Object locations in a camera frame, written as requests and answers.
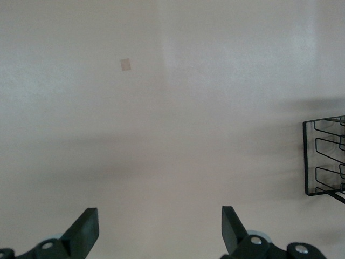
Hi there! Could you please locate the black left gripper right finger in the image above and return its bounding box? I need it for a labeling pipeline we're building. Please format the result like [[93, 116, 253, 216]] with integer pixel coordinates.
[[220, 206, 327, 259]]

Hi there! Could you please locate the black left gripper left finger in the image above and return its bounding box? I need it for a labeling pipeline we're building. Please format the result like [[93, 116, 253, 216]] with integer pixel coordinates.
[[0, 207, 100, 259]]

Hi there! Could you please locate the black wire cup holder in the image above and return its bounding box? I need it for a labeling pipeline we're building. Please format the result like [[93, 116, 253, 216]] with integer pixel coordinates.
[[302, 115, 345, 205]]

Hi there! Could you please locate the small brown tape mark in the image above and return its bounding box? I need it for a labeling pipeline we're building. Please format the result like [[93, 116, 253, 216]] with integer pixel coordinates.
[[120, 58, 133, 72]]

